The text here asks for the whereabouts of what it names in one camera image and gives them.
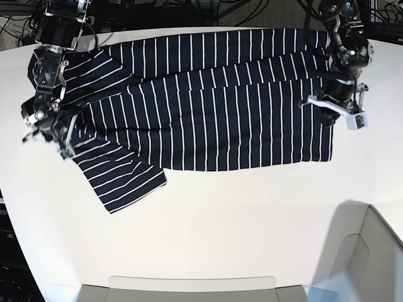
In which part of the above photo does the grey tray bottom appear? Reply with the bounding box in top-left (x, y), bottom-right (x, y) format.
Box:
top-left (76, 276), bottom-right (308, 301)

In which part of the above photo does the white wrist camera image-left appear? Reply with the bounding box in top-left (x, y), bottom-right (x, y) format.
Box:
top-left (59, 115), bottom-right (77, 160)

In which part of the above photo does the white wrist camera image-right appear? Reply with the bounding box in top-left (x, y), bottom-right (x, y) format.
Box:
top-left (298, 83), bottom-right (368, 130)

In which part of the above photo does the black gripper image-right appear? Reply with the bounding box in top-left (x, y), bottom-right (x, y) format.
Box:
top-left (316, 79), bottom-right (358, 126)

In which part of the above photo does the grey bin right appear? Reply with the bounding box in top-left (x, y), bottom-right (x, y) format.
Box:
top-left (307, 200), bottom-right (402, 301)

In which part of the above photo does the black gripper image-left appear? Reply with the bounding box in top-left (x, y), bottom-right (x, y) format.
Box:
top-left (21, 106), bottom-right (76, 148)

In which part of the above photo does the black robot arm image-left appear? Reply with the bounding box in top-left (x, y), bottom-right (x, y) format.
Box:
top-left (21, 1), bottom-right (91, 151)

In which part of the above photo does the navy white striped T-shirt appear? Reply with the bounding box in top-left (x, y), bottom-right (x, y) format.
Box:
top-left (61, 29), bottom-right (333, 213)

